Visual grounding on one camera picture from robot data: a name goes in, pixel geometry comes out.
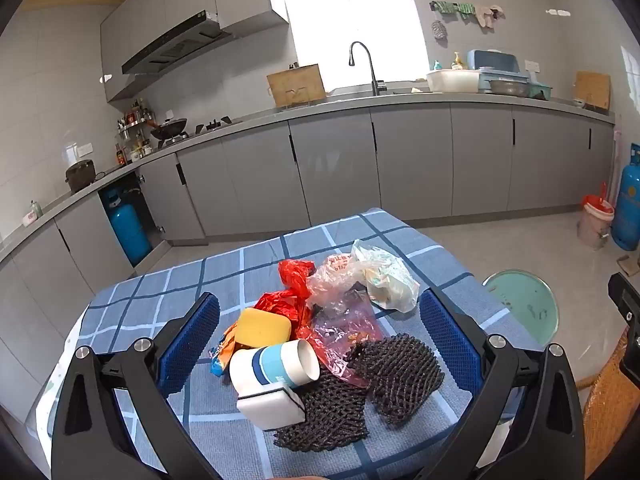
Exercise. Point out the square wooden board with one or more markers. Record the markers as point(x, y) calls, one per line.
point(592, 89)

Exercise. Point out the beige hanging gloves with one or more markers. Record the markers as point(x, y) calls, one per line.
point(485, 15)

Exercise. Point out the black wok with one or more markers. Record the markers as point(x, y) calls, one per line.
point(170, 129)

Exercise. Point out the dark gooseneck faucet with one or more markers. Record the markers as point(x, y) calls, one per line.
point(372, 70)

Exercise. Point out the yellow sponge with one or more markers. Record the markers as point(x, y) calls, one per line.
point(260, 327)

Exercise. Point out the blue gas cylinder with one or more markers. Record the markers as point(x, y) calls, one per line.
point(127, 230)
point(629, 200)

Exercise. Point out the red foil snack wrapper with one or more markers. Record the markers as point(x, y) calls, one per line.
point(285, 305)

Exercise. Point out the orange wicker chair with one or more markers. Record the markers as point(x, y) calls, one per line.
point(610, 410)

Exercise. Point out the red plastic bag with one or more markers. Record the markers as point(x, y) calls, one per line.
point(295, 275)

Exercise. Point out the black range hood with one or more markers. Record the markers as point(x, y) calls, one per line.
point(170, 47)

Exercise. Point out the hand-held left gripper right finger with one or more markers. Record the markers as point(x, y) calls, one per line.
point(445, 340)

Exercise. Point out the spice rack with bottles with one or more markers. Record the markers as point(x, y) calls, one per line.
point(135, 130)

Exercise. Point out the grey kitchen counter cabinets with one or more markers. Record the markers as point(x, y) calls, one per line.
point(415, 160)

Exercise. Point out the blue plaid tablecloth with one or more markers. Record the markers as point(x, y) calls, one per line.
point(150, 285)

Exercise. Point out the gas stove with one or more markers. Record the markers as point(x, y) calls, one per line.
point(215, 124)

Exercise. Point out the white plastic bag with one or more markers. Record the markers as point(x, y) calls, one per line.
point(390, 285)

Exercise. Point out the white foam block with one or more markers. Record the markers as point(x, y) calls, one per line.
point(267, 407)

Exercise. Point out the white bucket with red lid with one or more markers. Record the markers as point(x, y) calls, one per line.
point(595, 225)

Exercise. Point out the black foam net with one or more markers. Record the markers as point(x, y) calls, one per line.
point(325, 420)
point(400, 380)

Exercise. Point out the steel wool scrubber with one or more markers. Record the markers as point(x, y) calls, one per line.
point(439, 30)

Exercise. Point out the metal bowl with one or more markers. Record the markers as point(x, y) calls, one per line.
point(509, 87)

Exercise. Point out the blue white paper cup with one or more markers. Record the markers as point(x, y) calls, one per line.
point(270, 365)

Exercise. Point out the green hanging cloth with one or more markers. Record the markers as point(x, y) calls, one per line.
point(450, 7)

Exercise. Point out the small green bottle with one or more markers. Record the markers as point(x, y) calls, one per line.
point(36, 209)

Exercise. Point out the yellow soap bottle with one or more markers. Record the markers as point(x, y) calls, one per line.
point(457, 62)

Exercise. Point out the wooden cutting board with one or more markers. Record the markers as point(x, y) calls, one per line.
point(295, 85)

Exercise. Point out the bright window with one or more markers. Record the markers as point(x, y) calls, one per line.
point(350, 10)

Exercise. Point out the blue dish container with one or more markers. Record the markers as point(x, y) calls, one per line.
point(492, 60)

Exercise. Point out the clear pinkish plastic bag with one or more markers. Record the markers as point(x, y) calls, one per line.
point(345, 320)

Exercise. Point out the white wall outlet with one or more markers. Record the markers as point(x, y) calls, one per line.
point(77, 149)

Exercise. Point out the grey upper cabinets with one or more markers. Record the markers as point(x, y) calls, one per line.
point(150, 15)

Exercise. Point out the white plastic basin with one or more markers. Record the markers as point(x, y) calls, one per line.
point(452, 81)

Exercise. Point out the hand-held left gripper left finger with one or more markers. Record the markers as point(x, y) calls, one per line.
point(190, 340)

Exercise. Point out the orange blue snack packet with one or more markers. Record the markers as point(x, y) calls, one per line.
point(225, 347)

